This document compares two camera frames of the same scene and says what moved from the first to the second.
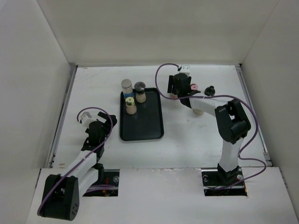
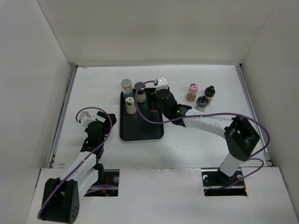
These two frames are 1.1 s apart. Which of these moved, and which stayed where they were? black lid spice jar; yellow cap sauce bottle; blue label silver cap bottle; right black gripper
Moved: right black gripper
Stayed: black lid spice jar; yellow cap sauce bottle; blue label silver cap bottle
